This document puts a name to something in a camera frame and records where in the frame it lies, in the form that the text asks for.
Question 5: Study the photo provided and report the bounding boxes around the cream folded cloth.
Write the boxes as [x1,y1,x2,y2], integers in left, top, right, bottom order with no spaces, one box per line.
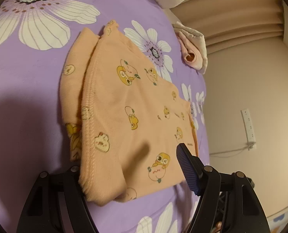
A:
[172,21,206,44]

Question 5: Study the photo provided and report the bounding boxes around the pink folded cloth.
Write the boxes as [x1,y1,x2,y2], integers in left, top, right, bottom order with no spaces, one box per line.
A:
[179,37,209,74]

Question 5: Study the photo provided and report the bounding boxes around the beige curtain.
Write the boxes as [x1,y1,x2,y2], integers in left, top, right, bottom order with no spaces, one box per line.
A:
[169,0,286,54]

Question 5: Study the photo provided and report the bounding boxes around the white power cable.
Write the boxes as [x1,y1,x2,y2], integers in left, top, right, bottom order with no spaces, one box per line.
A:
[208,144,253,157]

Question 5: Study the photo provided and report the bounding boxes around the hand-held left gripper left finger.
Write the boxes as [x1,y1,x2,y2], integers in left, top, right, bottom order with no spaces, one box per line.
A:
[16,165,99,233]

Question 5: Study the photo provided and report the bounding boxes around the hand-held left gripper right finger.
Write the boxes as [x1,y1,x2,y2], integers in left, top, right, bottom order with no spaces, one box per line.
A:
[175,143,271,233]

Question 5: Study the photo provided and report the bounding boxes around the orange cartoon print shirt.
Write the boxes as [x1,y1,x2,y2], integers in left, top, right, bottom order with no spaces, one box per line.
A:
[59,19,200,204]

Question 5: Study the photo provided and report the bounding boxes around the purple floral bedsheet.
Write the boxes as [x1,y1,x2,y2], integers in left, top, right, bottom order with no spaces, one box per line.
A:
[0,0,210,233]

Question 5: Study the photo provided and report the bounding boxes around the white wall socket strip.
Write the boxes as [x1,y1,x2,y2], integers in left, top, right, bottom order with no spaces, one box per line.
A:
[241,109,257,150]

